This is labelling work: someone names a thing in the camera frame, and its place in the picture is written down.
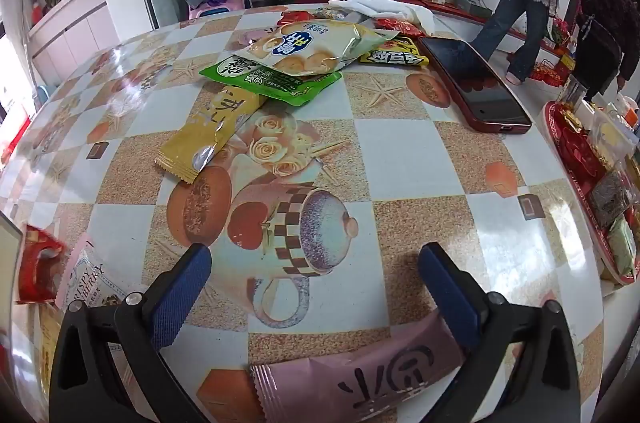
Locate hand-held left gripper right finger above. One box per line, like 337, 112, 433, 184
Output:
418, 242, 583, 423

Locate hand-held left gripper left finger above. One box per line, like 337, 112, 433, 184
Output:
48, 243, 213, 423

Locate pink snack packet dark lettering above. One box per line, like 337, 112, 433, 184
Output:
250, 313, 468, 423

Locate red crinkled snack packet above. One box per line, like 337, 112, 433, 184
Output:
15, 224, 68, 304

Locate clear packet of yellow snacks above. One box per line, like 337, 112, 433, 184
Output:
592, 108, 636, 169

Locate white and pink snack packet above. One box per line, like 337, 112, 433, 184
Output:
55, 233, 151, 309

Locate beige snack packet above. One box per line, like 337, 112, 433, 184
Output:
35, 303, 63, 396

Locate light green snack packet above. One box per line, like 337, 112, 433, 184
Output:
607, 218, 638, 276

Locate dark seed packet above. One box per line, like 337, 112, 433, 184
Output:
587, 173, 633, 229

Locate red round tray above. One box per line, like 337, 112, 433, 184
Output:
544, 100, 640, 286

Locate smartphone in red case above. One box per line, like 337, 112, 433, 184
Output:
417, 36, 533, 135

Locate yellow and black snack packet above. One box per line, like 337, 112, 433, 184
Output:
360, 37, 431, 67

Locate red gift boxes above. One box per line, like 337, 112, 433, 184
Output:
532, 58, 576, 86

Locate pale green biscuit bag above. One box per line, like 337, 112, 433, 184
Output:
235, 18, 401, 76

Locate pink plastic stool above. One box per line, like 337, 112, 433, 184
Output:
187, 0, 253, 19

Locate white cloth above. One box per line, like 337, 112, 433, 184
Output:
327, 0, 441, 36

